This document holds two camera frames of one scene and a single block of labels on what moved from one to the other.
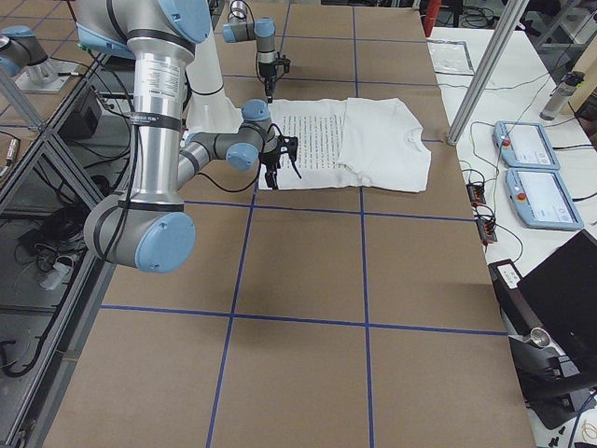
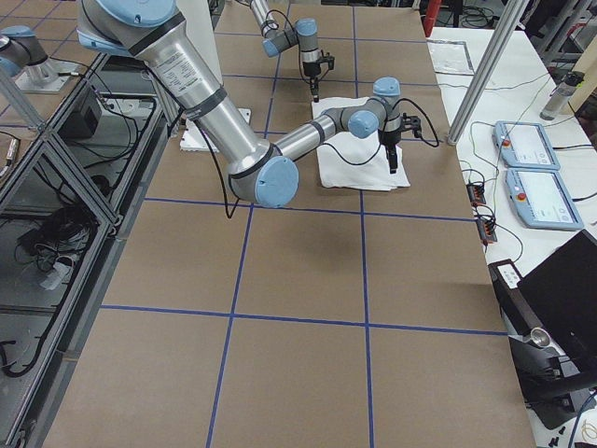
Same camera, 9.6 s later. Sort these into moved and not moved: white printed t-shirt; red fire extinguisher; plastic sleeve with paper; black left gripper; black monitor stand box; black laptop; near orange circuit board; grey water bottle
Moved: black left gripper; white printed t-shirt
Not moved: red fire extinguisher; plastic sleeve with paper; black laptop; grey water bottle; near orange circuit board; black monitor stand box
